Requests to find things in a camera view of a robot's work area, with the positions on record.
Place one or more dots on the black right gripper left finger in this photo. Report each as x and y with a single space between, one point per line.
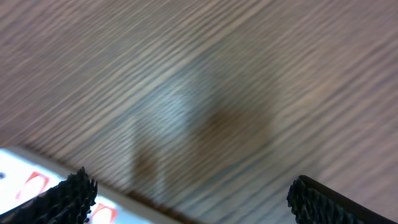
69 202

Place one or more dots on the white power strip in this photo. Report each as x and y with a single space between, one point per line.
24 175

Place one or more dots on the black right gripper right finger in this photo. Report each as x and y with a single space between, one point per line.
314 203

